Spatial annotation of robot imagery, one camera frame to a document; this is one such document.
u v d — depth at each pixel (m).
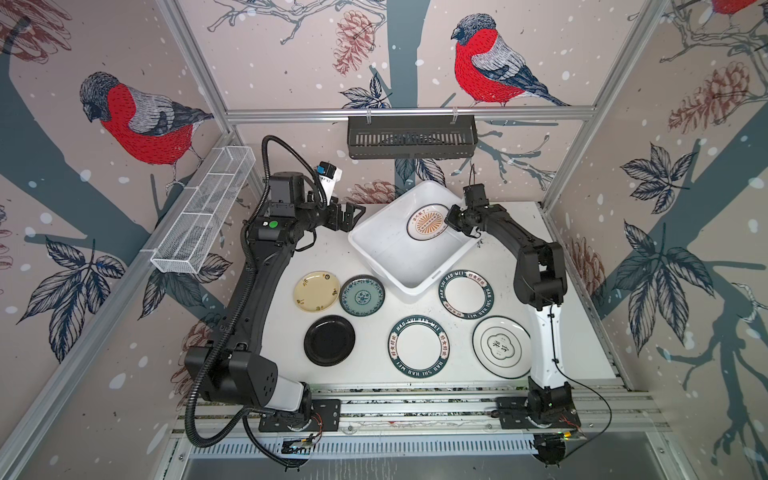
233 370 0.39
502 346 0.85
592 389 0.66
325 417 0.73
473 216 0.81
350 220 0.67
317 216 0.62
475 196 0.85
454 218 0.95
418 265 1.04
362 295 0.95
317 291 0.98
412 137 1.04
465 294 0.96
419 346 0.86
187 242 0.71
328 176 0.63
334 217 0.65
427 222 1.10
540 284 0.61
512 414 0.73
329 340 0.87
